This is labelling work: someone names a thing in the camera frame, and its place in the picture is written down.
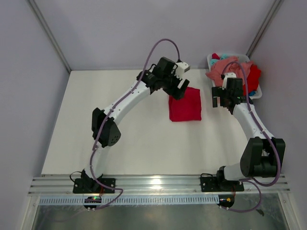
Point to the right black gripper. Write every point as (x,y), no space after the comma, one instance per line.
(218,91)

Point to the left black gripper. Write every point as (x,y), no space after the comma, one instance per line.
(177,95)

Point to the crimson red t shirt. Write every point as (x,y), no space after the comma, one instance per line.
(187,108)

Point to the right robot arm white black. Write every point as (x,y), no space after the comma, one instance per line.
(262,157)

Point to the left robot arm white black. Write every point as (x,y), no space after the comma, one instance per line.
(105,122)

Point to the salmon pink t shirt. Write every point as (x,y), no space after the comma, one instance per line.
(218,67)

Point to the bright red t shirt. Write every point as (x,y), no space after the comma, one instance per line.
(253,79)

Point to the white plastic laundry basket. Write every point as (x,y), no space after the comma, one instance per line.
(212,83)

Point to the right controller board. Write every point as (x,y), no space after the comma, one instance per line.
(226,201)

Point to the controller board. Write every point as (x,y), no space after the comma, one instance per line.
(92,202)
(226,201)

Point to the left controller board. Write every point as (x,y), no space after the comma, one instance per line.
(92,202)

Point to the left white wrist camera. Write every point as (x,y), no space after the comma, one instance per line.
(182,67)

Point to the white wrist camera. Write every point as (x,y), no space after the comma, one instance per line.
(227,77)
(182,67)

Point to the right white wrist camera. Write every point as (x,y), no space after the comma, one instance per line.
(227,77)

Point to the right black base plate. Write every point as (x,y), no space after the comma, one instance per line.
(214,183)

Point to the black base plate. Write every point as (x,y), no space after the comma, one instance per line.
(110,185)
(214,183)

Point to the grey slotted cable duct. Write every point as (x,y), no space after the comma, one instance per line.
(132,200)

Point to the right corner aluminium post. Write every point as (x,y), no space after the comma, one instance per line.
(264,26)

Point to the corner aluminium post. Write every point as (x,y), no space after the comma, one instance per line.
(46,29)
(264,26)

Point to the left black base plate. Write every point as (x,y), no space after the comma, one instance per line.
(110,185)

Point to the aluminium front rail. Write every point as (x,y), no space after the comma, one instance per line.
(61,184)

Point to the left corner aluminium post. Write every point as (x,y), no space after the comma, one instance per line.
(46,29)

